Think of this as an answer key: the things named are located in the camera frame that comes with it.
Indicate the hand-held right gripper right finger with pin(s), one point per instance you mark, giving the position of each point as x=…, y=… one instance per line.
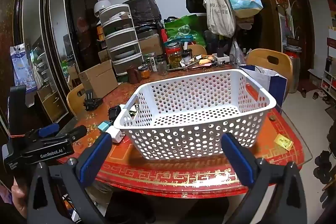
x=239, y=161

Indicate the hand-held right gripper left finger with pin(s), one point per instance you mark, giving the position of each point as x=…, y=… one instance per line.
x=93, y=159

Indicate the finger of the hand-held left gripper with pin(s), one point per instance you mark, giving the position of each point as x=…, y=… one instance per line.
x=77, y=132
x=48, y=131

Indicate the teal charger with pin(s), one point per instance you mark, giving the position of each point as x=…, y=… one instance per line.
x=103, y=126

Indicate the white cube charger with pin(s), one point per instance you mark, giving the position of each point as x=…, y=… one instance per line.
x=113, y=134

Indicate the black power adapter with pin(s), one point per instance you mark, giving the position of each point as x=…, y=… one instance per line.
x=114, y=112

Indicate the white perforated plastic basket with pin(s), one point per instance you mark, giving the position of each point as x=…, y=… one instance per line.
x=194, y=123

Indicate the person's left hand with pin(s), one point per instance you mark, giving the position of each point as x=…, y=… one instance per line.
x=19, y=199

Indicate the wooden chair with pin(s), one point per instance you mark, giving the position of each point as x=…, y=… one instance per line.
x=74, y=100
x=260, y=57
x=198, y=49

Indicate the yellow paper sticker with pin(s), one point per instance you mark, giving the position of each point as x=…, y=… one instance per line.
x=283, y=142

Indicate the round brass coin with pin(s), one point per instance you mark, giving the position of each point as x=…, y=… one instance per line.
x=271, y=117

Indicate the open cardboard box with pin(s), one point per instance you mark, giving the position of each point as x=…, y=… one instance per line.
x=99, y=79

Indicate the blue and white plastic bag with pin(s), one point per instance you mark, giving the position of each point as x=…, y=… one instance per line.
x=22, y=69

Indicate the brown ceramic mug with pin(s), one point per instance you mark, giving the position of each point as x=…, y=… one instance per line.
x=133, y=75

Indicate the white and blue shopping bag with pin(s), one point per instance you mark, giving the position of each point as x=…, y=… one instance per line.
x=277, y=86

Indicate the black shoes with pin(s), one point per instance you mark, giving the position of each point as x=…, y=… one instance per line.
x=324, y=166

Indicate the small orange jar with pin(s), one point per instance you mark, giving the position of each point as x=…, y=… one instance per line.
x=144, y=74

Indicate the white stacked drawer tower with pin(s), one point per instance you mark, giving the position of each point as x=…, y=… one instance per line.
x=123, y=43

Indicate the empty glass jar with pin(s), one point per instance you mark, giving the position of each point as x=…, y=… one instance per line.
x=162, y=68

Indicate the dark wooden wardrobe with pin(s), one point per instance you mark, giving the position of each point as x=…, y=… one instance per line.
x=78, y=24

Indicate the black plug adapter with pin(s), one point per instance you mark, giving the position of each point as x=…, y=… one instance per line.
x=221, y=51

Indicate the brown cardboard box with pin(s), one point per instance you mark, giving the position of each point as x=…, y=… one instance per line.
x=151, y=45

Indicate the white storage shelf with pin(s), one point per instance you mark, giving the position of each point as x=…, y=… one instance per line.
x=329, y=77

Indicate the pickle jar with red lid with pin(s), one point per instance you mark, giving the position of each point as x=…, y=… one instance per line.
x=174, y=56

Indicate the white round fan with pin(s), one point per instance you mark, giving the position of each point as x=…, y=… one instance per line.
x=102, y=7

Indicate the black soft bag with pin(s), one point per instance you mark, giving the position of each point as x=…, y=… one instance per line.
x=143, y=9

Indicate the green shopping bag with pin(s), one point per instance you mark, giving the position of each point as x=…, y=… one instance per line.
x=183, y=30

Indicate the beige canvas tote bag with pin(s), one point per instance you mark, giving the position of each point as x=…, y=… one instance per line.
x=219, y=14

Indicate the dark wooden door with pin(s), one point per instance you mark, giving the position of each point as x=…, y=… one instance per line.
x=302, y=17

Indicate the black clamp mount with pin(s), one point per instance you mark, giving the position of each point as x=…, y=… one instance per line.
x=92, y=102

